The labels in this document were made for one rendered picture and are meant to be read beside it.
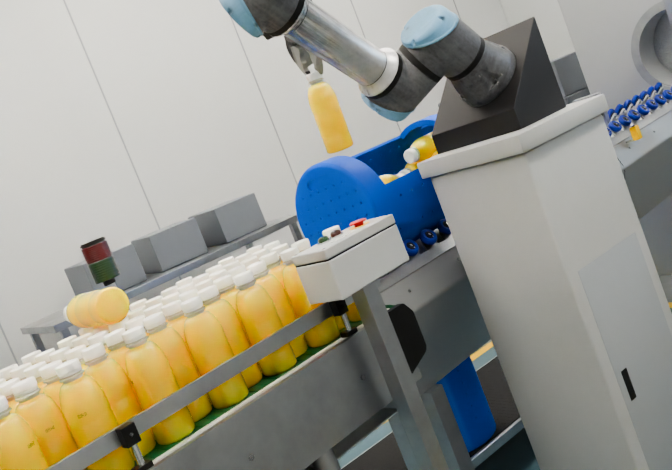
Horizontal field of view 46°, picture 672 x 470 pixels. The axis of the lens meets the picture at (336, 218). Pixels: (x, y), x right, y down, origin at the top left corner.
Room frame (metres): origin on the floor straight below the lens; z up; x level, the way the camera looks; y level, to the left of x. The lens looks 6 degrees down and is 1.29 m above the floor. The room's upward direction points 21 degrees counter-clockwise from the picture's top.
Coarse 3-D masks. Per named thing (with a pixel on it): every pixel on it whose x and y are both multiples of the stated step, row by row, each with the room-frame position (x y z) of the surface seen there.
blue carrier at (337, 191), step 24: (432, 120) 2.14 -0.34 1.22; (384, 144) 2.18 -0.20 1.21; (408, 144) 2.29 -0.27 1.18; (312, 168) 1.92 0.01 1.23; (336, 168) 1.86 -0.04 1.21; (360, 168) 1.86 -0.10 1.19; (384, 168) 2.24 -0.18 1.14; (312, 192) 1.94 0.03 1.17; (336, 192) 1.88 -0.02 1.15; (360, 192) 1.82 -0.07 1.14; (384, 192) 1.84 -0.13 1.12; (408, 192) 1.88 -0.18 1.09; (432, 192) 1.94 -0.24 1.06; (312, 216) 1.97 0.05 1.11; (336, 216) 1.90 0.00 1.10; (360, 216) 1.84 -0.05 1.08; (408, 216) 1.88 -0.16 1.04; (432, 216) 1.96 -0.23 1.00; (312, 240) 1.99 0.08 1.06
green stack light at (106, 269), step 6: (108, 258) 1.88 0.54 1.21; (114, 258) 1.90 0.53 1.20; (90, 264) 1.88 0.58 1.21; (96, 264) 1.87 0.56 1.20; (102, 264) 1.87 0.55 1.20; (108, 264) 1.87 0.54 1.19; (114, 264) 1.89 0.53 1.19; (90, 270) 1.88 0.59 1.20; (96, 270) 1.87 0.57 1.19; (102, 270) 1.87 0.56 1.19; (108, 270) 1.87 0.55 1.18; (114, 270) 1.88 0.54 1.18; (96, 276) 1.87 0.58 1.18; (102, 276) 1.87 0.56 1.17; (108, 276) 1.87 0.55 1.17; (114, 276) 1.88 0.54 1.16; (96, 282) 1.88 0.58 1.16
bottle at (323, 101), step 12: (312, 84) 1.98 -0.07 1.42; (324, 84) 1.97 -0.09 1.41; (312, 96) 1.97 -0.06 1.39; (324, 96) 1.96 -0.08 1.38; (336, 96) 1.99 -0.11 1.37; (312, 108) 1.98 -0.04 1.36; (324, 108) 1.96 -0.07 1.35; (336, 108) 1.97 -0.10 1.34; (324, 120) 1.97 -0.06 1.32; (336, 120) 1.97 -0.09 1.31; (324, 132) 1.97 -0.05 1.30; (336, 132) 1.97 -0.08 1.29; (348, 132) 1.99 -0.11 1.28; (324, 144) 2.00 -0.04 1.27; (336, 144) 1.97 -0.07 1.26; (348, 144) 1.97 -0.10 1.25
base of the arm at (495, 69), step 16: (480, 48) 1.74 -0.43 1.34; (496, 48) 1.77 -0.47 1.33; (480, 64) 1.74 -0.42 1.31; (496, 64) 1.75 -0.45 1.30; (512, 64) 1.76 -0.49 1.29; (464, 80) 1.76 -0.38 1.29; (480, 80) 1.75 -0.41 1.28; (496, 80) 1.76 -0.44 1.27; (464, 96) 1.80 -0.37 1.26; (480, 96) 1.77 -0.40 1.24; (496, 96) 1.76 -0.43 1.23
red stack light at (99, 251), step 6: (90, 246) 1.87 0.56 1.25; (96, 246) 1.87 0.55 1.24; (102, 246) 1.88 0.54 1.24; (108, 246) 1.90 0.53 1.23; (84, 252) 1.87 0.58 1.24; (90, 252) 1.87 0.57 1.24; (96, 252) 1.87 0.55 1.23; (102, 252) 1.87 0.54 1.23; (108, 252) 1.89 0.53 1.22; (84, 258) 1.88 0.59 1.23; (90, 258) 1.87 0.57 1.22; (96, 258) 1.87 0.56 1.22; (102, 258) 1.87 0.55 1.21
